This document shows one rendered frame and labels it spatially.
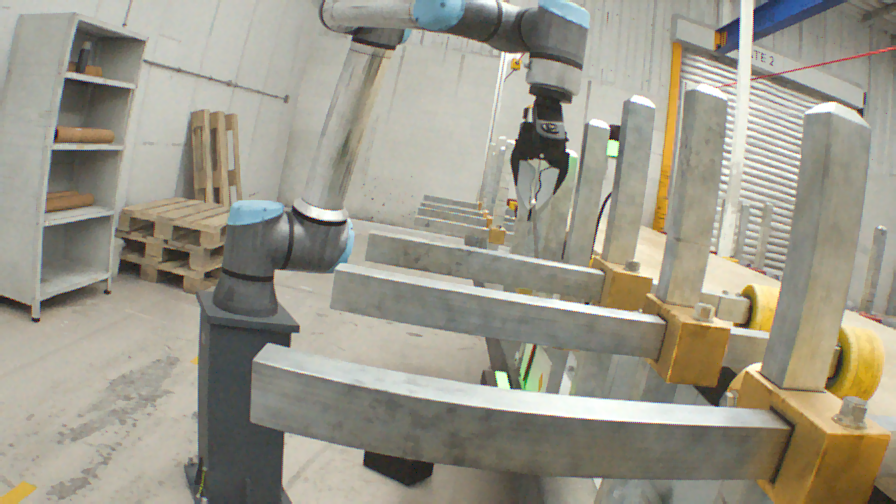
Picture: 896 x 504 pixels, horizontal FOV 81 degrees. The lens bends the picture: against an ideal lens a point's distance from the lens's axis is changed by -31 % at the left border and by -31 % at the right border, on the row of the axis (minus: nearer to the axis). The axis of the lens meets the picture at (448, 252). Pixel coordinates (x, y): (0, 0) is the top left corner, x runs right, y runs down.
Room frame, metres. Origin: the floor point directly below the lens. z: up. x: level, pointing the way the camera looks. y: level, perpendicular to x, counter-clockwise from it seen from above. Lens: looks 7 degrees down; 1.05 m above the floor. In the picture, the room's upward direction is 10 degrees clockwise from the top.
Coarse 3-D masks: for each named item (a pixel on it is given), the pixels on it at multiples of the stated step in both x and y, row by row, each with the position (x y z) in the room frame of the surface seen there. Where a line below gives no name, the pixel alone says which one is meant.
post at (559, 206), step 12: (576, 156) 1.31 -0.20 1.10; (564, 180) 1.31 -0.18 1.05; (564, 192) 1.31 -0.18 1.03; (552, 204) 1.31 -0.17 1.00; (564, 204) 1.31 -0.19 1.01; (552, 216) 1.31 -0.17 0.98; (564, 216) 1.31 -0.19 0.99; (552, 228) 1.31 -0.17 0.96; (564, 228) 1.31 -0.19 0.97; (552, 240) 1.31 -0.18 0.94; (540, 252) 1.34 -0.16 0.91; (552, 252) 1.31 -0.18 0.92
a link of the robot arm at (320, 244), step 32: (384, 32) 1.67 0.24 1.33; (352, 64) 1.70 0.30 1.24; (384, 64) 1.72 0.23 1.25; (352, 96) 1.71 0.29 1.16; (352, 128) 1.73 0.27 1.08; (320, 160) 1.75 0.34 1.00; (352, 160) 1.77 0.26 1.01; (320, 192) 1.76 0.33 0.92; (320, 224) 1.76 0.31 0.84; (320, 256) 1.78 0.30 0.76
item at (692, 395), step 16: (576, 352) 1.81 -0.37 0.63; (624, 368) 1.33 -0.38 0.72; (608, 384) 1.42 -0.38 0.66; (624, 384) 1.30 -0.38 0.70; (720, 384) 0.85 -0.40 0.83; (624, 400) 1.27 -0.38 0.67; (688, 400) 0.94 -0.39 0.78; (704, 400) 0.88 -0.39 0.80; (656, 480) 0.96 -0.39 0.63; (672, 480) 0.89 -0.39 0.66; (688, 480) 0.83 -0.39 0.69; (704, 480) 0.78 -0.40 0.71; (720, 480) 0.73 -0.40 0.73; (672, 496) 0.87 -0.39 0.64; (688, 496) 0.81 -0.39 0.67; (704, 496) 0.76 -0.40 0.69; (880, 496) 0.40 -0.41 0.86
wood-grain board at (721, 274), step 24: (600, 240) 2.10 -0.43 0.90; (648, 240) 2.61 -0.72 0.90; (648, 264) 1.64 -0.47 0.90; (720, 264) 2.16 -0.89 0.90; (720, 288) 1.42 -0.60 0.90; (888, 336) 1.11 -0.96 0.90; (888, 360) 0.83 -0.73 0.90; (888, 384) 0.65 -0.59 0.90; (888, 408) 0.54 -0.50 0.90; (888, 480) 0.38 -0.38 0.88
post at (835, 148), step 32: (832, 128) 0.31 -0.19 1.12; (864, 128) 0.31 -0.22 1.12; (800, 160) 0.35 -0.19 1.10; (832, 160) 0.31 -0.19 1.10; (864, 160) 0.31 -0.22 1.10; (800, 192) 0.34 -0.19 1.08; (832, 192) 0.31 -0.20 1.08; (864, 192) 0.31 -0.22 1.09; (800, 224) 0.33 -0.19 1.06; (832, 224) 0.31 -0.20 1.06; (800, 256) 0.33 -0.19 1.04; (832, 256) 0.31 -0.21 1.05; (800, 288) 0.32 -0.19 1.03; (832, 288) 0.31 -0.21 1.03; (800, 320) 0.31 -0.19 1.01; (832, 320) 0.31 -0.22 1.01; (768, 352) 0.34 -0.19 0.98; (800, 352) 0.31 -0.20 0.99; (832, 352) 0.31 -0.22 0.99; (800, 384) 0.31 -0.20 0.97; (736, 480) 0.33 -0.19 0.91
